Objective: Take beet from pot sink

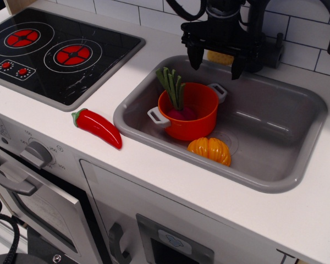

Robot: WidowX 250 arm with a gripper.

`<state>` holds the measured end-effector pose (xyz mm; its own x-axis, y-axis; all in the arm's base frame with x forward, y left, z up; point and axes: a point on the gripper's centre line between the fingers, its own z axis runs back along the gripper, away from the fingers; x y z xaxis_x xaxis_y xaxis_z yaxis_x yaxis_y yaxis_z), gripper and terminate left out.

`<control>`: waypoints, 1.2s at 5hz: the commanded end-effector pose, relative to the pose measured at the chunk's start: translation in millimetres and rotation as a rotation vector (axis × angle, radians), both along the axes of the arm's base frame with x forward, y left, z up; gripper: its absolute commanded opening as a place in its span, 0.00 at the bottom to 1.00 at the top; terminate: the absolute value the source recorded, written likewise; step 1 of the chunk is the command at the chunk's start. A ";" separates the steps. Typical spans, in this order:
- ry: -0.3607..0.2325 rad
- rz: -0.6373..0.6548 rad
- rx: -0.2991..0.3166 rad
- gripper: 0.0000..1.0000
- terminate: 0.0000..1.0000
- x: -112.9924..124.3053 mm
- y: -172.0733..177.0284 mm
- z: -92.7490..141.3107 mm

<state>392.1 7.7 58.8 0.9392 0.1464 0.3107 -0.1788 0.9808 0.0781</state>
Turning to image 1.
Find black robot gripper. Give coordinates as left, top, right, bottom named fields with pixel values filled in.
left=181, top=10, right=257, bottom=80

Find toy beet with green leaves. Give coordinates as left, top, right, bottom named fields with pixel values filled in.
left=156, top=67, right=197, bottom=121

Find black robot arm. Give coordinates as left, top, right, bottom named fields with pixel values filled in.
left=181, top=1, right=262, bottom=80

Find grey plastic sink basin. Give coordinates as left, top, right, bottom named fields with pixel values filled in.
left=113, top=56, right=327, bottom=193

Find yellow round cracker toy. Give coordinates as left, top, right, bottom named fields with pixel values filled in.
left=207, top=51, right=234, bottom=65

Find black faucet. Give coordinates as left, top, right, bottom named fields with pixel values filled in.
left=245, top=1, right=330, bottom=73

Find orange toy pumpkin half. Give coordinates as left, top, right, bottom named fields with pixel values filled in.
left=187, top=137, right=232, bottom=167

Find red toy chili pepper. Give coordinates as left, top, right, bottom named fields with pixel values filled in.
left=71, top=108, right=123, bottom=150

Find black toy stovetop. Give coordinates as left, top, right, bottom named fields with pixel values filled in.
left=0, top=8, right=145, bottom=112

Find grey oven knob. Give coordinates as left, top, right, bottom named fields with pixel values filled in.
left=20, top=141, right=53, bottom=169

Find orange toy pot grey handles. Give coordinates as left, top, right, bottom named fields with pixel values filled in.
left=147, top=82, right=228, bottom=141

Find white cabinet door grey handle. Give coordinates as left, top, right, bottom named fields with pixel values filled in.
left=80, top=159, right=237, bottom=263

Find oven door with grey handle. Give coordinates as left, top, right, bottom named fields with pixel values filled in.
left=0, top=149, right=102, bottom=263

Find black braided cable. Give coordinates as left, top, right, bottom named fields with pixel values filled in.
left=0, top=213, right=20, bottom=264

